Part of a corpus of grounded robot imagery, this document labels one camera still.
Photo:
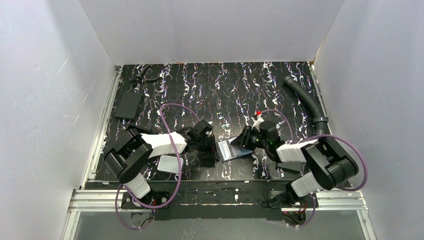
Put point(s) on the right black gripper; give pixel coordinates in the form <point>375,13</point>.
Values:
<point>247,139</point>

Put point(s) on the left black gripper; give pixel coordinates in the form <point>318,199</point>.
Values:
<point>206,142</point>

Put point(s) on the white card stack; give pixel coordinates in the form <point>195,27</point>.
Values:
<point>169,164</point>

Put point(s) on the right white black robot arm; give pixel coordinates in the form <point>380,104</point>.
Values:
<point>329,163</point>

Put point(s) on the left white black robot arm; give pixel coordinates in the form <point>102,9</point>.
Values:
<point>132,151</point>

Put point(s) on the dark grey flat box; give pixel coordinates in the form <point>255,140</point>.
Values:
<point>129,105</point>
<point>293,167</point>

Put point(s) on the black open tray box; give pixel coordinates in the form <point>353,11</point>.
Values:
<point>141,130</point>

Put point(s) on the dark grey left flat box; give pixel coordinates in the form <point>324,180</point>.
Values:
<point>129,105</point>

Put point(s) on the black pliers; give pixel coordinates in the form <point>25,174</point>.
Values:
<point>141,79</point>

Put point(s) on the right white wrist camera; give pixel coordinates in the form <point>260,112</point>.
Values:
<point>257,120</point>

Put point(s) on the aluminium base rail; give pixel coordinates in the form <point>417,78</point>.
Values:
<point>217,200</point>

